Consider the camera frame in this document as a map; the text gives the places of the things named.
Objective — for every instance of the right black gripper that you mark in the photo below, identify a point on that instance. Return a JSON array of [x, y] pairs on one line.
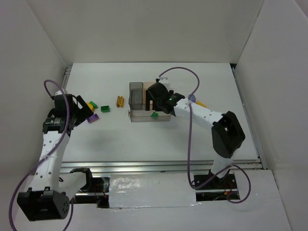
[[151, 96]]

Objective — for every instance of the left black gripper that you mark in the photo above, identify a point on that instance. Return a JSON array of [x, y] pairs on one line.
[[80, 109]]

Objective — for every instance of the yellow lego brick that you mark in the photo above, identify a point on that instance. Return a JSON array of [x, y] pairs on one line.
[[201, 104], [90, 106]]

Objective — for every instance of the green sloped lego brick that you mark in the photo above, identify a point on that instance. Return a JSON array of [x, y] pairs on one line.
[[93, 104]]

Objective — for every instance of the brown yellow lego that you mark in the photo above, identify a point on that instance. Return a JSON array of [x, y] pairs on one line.
[[120, 101]]

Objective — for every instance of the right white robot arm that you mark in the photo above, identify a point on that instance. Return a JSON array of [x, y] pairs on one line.
[[226, 131]]

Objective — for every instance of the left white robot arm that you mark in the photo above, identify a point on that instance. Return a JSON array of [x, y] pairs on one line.
[[46, 197]]

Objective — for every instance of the purple lego brick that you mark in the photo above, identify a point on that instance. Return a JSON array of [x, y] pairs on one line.
[[93, 118]]

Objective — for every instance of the orange tinted plastic container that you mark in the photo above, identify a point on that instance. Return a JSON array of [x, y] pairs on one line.
[[146, 85]]

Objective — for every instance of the smoky grey plastic container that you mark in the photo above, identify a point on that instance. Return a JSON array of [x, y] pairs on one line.
[[136, 95]]

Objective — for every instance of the clear long plastic container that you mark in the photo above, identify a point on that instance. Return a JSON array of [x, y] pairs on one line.
[[145, 116]]

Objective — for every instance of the purple butterfly lego piece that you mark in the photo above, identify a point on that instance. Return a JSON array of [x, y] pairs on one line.
[[192, 98]]

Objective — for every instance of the aluminium frame rail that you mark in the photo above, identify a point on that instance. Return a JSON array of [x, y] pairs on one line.
[[140, 167]]

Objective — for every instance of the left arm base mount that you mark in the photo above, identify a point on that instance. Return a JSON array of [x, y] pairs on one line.
[[95, 191]]

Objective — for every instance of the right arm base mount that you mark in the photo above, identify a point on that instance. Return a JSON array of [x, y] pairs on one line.
[[217, 190]]

